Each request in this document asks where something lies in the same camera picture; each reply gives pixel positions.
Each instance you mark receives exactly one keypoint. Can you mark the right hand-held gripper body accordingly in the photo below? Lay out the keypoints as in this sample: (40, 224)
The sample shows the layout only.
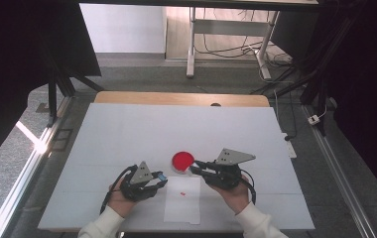
(231, 157)

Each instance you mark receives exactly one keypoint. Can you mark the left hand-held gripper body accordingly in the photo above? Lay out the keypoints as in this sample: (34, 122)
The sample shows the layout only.
(142, 175)

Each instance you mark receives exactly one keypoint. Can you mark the red round ink dish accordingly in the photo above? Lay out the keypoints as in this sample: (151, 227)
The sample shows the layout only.
(181, 160)

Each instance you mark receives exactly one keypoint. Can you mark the white paper sheet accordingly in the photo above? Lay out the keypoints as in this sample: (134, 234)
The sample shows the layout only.
(181, 211)

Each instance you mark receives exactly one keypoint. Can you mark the person's left hand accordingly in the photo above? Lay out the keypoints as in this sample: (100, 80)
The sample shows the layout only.
(120, 203)

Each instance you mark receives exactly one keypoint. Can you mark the person's right hand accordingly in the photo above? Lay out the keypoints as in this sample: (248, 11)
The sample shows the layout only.
(237, 198)

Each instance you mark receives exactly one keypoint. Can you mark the white board mat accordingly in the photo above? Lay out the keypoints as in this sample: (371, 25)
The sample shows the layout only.
(137, 132)

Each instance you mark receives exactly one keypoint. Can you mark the white power strip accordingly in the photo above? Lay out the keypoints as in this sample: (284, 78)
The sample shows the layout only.
(289, 147)

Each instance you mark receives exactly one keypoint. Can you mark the white plug adapter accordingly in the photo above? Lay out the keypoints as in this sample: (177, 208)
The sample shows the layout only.
(314, 119)

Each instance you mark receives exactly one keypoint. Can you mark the black curtain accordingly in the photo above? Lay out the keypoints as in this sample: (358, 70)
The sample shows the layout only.
(18, 59)
(361, 72)

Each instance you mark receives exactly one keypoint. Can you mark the aluminium floor rail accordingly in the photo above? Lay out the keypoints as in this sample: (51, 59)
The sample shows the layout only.
(345, 185)
(24, 185)

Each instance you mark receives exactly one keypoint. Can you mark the white metal desk frame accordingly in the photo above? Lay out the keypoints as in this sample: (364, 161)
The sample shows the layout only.
(231, 27)

